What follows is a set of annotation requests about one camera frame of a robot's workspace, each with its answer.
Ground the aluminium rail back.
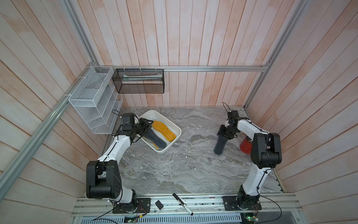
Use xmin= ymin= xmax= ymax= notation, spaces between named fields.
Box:
xmin=111 ymin=65 xmax=268 ymax=72

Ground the black marker pen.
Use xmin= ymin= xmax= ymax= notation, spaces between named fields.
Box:
xmin=172 ymin=193 xmax=194 ymax=216

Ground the black mesh basket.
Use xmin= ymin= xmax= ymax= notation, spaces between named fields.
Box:
xmin=112 ymin=68 xmax=165 ymax=94

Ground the white plastic storage box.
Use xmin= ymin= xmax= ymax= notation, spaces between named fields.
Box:
xmin=139 ymin=110 xmax=182 ymax=154

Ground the small black box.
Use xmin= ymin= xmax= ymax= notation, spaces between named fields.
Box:
xmin=155 ymin=200 xmax=164 ymax=211

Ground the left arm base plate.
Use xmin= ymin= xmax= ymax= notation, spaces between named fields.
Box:
xmin=112 ymin=197 xmax=151 ymax=215

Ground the aluminium rail left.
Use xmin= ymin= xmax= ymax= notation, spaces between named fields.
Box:
xmin=1 ymin=61 xmax=97 ymax=200

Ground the dark grey insole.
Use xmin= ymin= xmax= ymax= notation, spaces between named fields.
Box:
xmin=144 ymin=129 xmax=167 ymax=150
xmin=213 ymin=135 xmax=228 ymax=155

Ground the white wire mesh shelf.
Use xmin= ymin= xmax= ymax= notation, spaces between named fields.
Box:
xmin=69 ymin=66 xmax=123 ymax=134

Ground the yellow insole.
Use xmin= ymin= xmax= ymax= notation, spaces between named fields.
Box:
xmin=152 ymin=120 xmax=177 ymax=142
xmin=143 ymin=137 xmax=160 ymax=150

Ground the red pencil cup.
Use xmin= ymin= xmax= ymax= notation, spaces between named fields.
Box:
xmin=239 ymin=136 xmax=252 ymax=155

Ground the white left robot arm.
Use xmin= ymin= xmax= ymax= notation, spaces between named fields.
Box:
xmin=86 ymin=113 xmax=153 ymax=206

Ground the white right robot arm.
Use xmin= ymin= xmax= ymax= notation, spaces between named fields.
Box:
xmin=213 ymin=110 xmax=282 ymax=197

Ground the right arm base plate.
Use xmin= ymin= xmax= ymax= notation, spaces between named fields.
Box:
xmin=222 ymin=196 xmax=262 ymax=211

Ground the aluminium rail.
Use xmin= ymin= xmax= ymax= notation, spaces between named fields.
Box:
xmin=1 ymin=61 xmax=97 ymax=200
xmin=111 ymin=65 xmax=268 ymax=72

